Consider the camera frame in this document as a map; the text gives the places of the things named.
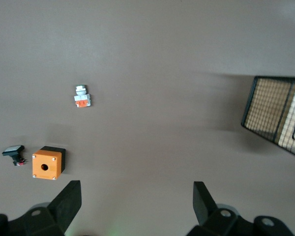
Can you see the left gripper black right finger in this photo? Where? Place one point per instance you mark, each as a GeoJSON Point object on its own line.
{"type": "Point", "coordinates": [206, 216]}

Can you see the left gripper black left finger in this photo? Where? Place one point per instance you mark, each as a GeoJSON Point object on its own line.
{"type": "Point", "coordinates": [61, 211]}

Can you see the orange contact block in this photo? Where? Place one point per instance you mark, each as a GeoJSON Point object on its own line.
{"type": "Point", "coordinates": [83, 97]}

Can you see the orange button enclosure box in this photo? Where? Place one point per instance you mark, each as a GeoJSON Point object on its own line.
{"type": "Point", "coordinates": [46, 159]}

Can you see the brown table cover sheet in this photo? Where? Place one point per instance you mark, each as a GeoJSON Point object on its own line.
{"type": "Point", "coordinates": [147, 73]}

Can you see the black white-capped push button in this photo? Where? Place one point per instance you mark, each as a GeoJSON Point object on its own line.
{"type": "Point", "coordinates": [13, 150]}

